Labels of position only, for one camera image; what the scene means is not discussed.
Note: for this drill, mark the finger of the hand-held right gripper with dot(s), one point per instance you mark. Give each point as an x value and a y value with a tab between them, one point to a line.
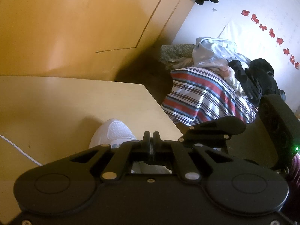
206	133

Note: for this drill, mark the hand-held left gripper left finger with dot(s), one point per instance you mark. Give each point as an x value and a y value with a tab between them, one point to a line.
147	145

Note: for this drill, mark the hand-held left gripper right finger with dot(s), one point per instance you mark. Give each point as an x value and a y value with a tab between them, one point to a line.
157	145

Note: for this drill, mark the white speckled shoelace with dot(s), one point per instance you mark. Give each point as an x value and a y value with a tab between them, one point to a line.
152	149

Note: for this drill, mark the white and blue sneaker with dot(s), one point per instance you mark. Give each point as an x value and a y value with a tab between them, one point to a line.
112	131

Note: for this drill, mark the striped blanket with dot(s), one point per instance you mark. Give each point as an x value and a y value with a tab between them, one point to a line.
199	93

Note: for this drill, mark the beige cloth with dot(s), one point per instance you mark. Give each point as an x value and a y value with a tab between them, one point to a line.
222	69

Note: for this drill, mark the crumpled white plastic bag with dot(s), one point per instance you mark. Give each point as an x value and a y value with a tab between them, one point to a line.
211	49

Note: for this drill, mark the green leaf-print cloth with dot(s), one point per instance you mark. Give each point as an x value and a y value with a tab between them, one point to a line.
175	51

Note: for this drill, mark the wooden wardrobe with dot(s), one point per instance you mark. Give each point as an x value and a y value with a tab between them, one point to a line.
70	28

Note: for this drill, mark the row of red wall stickers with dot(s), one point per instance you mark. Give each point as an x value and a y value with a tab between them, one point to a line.
271	31

